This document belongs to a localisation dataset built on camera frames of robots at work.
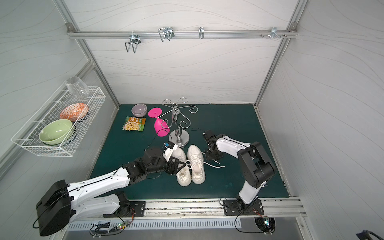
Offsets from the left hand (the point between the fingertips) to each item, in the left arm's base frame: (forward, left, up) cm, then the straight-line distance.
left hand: (182, 164), depth 75 cm
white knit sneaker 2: (+4, -7, -6) cm, 10 cm away
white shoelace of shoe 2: (+2, -2, -6) cm, 7 cm away
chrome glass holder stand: (+22, +5, -9) cm, 24 cm away
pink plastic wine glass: (+20, +14, +4) cm, 25 cm away
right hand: (+11, -17, -13) cm, 24 cm away
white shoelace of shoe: (+5, -16, -13) cm, 22 cm away
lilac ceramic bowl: (+45, +38, -9) cm, 60 cm away
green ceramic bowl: (+4, +53, +21) cm, 57 cm away
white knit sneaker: (-5, -1, -6) cm, 8 cm away
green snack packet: (+35, +39, -12) cm, 53 cm away
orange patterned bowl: (+17, +53, +20) cm, 59 cm away
